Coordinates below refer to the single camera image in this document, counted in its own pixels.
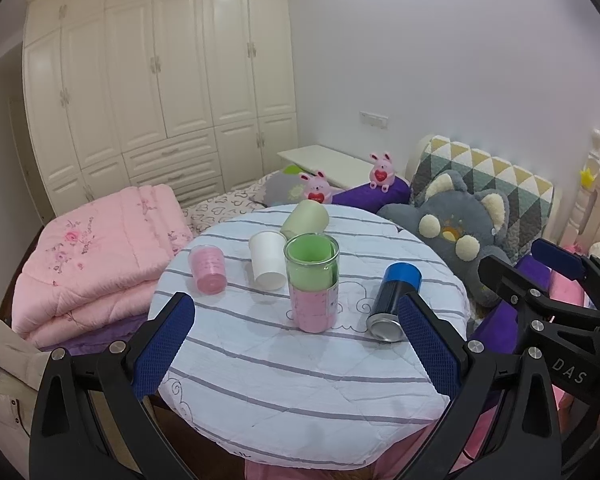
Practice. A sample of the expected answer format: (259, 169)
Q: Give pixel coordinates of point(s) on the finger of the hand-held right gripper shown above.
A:
(510, 280)
(560, 256)

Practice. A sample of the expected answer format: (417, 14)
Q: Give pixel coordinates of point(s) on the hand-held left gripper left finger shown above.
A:
(164, 347)

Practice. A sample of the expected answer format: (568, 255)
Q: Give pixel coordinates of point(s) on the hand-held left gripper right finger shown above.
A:
(430, 350)

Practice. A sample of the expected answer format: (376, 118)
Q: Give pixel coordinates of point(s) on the blue metal cup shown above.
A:
(392, 300)

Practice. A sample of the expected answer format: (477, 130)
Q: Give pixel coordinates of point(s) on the pink ribbed cup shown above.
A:
(207, 267)

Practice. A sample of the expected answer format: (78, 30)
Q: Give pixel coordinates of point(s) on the pink plastic cup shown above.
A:
(311, 310)

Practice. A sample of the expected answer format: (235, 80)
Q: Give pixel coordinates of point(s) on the white plastic cup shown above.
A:
(266, 260)

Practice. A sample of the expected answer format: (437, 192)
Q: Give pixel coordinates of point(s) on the green cup in clear glass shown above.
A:
(312, 265)

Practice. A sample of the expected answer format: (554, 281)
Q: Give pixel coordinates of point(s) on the pale green plastic cup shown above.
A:
(305, 220)

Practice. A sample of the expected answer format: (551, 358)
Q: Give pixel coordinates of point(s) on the purple cloth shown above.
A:
(495, 325)

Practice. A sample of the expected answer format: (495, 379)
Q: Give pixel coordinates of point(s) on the grey cat plush toy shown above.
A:
(460, 230)

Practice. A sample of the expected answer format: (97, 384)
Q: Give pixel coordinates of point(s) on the purple blanket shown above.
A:
(90, 337)

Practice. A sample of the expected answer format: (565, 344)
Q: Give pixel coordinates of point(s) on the yellow star ornament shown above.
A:
(587, 177)

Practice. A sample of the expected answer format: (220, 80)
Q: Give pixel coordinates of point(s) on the triangle patterned headboard cushion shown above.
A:
(505, 175)

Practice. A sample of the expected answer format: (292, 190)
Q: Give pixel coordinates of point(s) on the pink floral folded quilt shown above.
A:
(100, 260)

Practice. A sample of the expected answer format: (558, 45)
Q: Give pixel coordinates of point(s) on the white striped tablecloth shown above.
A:
(280, 375)

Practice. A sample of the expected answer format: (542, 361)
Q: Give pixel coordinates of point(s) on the heart print bed sheet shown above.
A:
(225, 207)

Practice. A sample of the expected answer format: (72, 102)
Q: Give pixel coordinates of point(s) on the purple pillow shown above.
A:
(375, 192)

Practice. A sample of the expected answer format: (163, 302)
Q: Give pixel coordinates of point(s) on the beige jacket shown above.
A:
(5, 400)

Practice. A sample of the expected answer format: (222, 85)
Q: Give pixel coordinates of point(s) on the pink bunny plush toy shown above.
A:
(316, 187)
(381, 172)

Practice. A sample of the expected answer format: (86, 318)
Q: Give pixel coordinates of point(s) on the grey flower pillow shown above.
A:
(280, 187)

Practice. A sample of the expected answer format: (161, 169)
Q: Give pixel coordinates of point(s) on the white bedside cabinet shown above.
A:
(325, 160)

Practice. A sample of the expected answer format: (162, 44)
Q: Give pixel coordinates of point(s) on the cream white wardrobe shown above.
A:
(155, 85)

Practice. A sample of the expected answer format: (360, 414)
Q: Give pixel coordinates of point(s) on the white wall socket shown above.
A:
(373, 119)

